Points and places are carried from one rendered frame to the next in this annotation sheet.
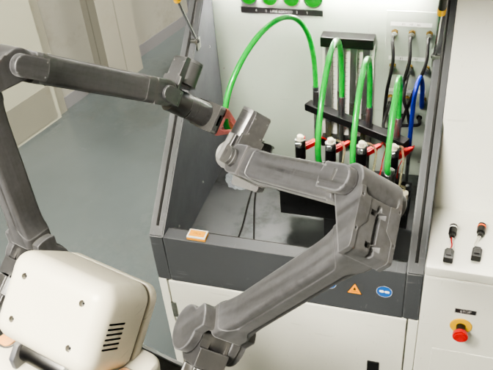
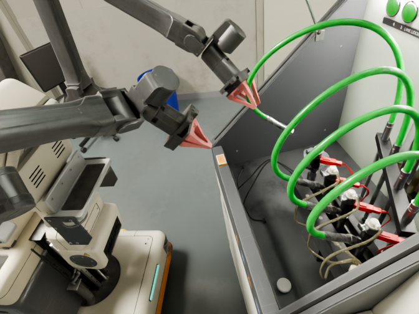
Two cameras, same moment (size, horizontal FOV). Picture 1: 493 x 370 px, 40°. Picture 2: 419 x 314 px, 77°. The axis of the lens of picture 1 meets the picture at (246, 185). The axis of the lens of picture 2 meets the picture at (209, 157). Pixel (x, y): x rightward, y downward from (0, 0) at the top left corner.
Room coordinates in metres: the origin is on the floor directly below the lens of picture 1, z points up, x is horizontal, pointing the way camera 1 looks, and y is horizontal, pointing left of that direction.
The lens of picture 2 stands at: (0.99, -0.50, 1.64)
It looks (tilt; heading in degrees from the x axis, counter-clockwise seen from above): 43 degrees down; 67
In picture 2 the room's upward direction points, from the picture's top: 11 degrees counter-clockwise
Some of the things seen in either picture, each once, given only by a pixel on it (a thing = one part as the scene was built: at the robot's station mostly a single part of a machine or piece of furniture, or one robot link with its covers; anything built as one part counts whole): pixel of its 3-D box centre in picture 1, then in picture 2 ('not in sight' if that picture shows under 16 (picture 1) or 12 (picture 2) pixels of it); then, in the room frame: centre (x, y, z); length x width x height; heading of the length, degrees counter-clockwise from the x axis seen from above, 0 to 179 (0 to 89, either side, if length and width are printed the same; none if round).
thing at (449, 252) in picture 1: (450, 242); not in sight; (1.15, -0.47, 0.99); 0.12 x 0.02 x 0.02; 157
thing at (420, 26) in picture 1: (407, 67); not in sight; (1.62, -0.47, 1.20); 0.13 x 0.03 x 0.31; 70
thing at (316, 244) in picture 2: (345, 207); (327, 229); (1.42, -0.26, 0.91); 0.34 x 0.10 x 0.15; 70
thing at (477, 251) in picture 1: (479, 241); not in sight; (1.15, -0.53, 0.99); 0.12 x 0.02 x 0.02; 155
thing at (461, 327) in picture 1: (460, 332); not in sight; (1.04, -0.48, 0.80); 0.05 x 0.04 x 0.05; 70
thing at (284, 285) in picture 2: not in sight; (284, 285); (1.22, -0.30, 0.84); 0.04 x 0.04 x 0.01
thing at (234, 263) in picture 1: (282, 271); (239, 222); (1.23, -0.07, 0.87); 0.62 x 0.04 x 0.16; 70
